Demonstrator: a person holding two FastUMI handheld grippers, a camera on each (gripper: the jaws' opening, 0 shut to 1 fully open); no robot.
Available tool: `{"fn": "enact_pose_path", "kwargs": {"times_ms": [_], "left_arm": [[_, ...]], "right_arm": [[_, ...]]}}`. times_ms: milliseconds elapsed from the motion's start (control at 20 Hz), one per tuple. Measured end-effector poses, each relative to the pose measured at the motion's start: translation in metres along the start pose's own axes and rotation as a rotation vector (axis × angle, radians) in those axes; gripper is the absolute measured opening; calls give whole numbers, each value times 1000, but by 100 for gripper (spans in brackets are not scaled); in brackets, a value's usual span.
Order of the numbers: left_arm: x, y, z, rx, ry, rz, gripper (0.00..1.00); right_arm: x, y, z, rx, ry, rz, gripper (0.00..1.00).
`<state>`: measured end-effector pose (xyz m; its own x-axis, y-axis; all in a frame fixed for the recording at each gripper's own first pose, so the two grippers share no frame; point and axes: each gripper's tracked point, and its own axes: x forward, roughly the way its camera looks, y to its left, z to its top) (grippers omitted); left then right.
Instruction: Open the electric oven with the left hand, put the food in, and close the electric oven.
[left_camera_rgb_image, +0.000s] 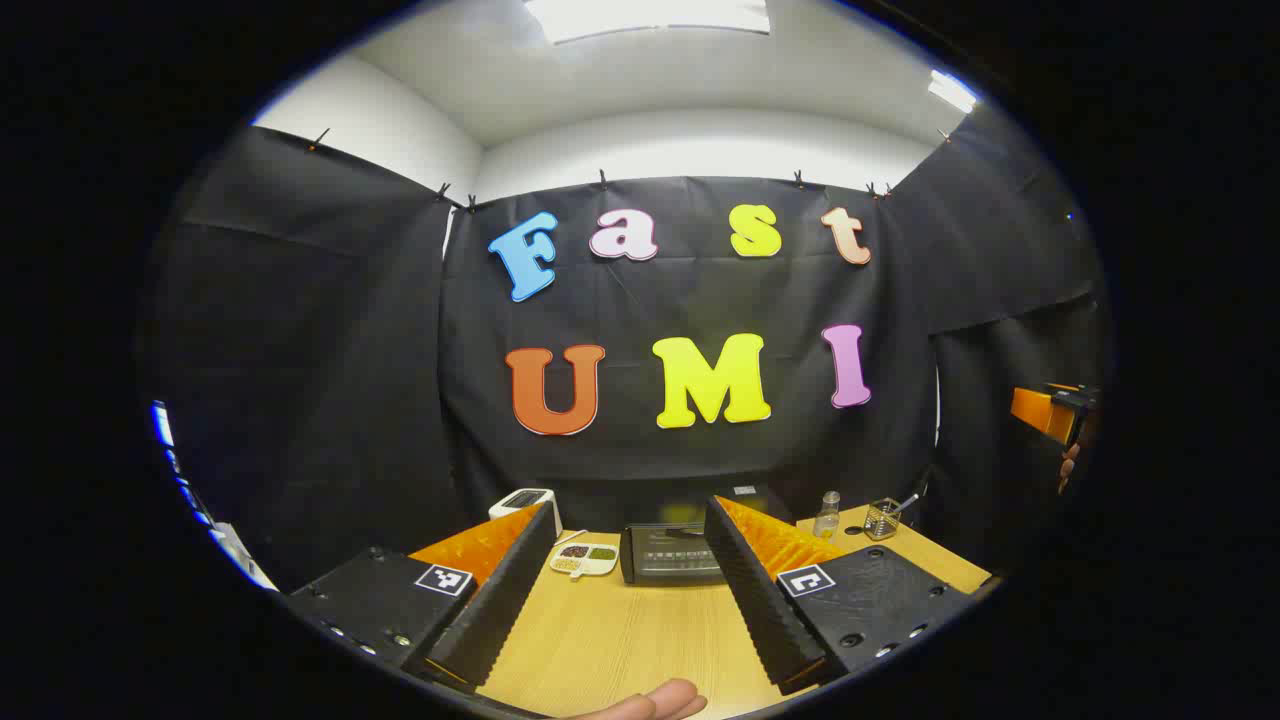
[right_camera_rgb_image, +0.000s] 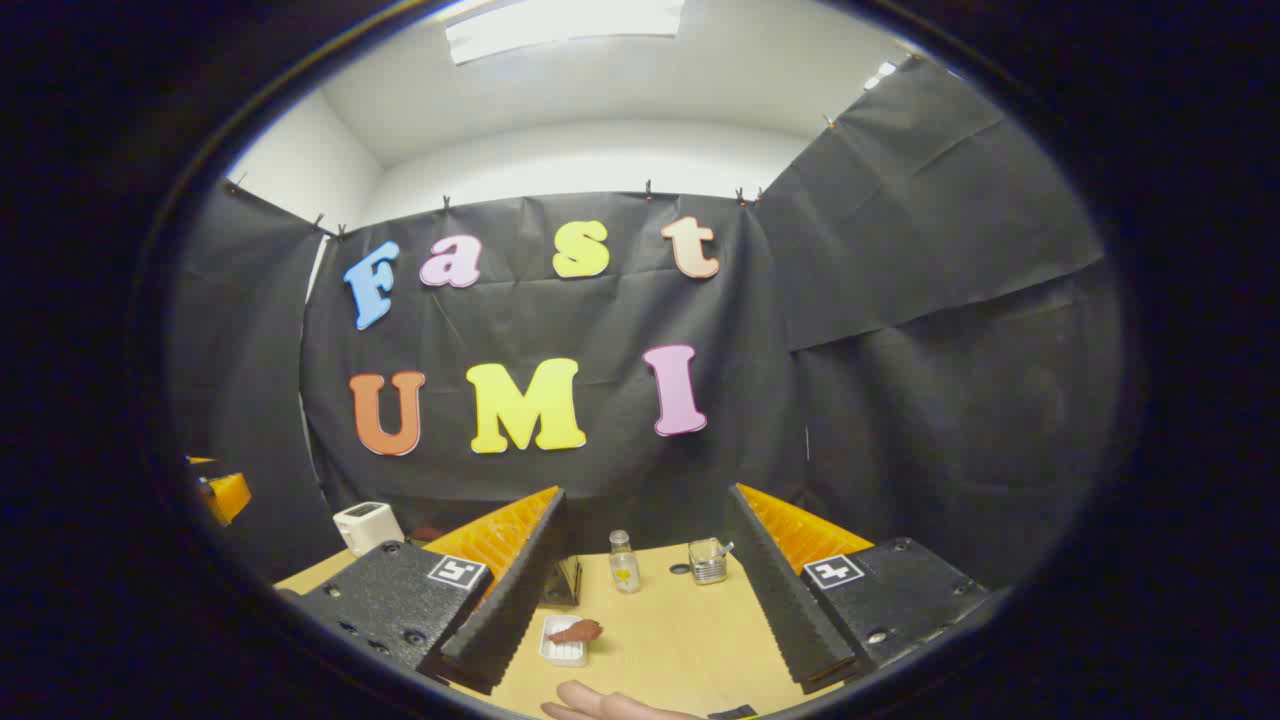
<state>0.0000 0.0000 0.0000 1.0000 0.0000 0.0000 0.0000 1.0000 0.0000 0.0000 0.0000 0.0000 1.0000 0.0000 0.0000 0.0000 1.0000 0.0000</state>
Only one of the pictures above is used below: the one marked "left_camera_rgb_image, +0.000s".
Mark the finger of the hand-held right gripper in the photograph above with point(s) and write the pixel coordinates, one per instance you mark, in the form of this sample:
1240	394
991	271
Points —
1040	412

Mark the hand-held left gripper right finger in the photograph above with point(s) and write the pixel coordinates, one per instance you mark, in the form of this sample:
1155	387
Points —
760	600

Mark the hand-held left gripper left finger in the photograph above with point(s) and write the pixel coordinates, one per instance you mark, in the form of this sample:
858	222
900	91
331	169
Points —
505	590

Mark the black electric oven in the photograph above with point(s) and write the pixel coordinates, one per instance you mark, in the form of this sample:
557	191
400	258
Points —
665	555

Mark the white divided dish with grains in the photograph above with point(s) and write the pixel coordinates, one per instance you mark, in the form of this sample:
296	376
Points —
585	560

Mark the white toaster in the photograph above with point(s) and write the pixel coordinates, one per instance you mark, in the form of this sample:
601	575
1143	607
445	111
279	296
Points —
520	500

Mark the clear glass bottle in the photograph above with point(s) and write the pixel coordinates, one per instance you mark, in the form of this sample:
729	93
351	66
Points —
827	518

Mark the black backdrop cloth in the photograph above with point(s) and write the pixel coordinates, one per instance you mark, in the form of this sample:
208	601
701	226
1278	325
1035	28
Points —
330	380

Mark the small ceiling light panel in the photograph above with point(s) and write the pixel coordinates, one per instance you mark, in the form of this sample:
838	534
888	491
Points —
950	90

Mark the large ceiling light panel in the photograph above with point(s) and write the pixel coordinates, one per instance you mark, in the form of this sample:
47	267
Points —
645	18

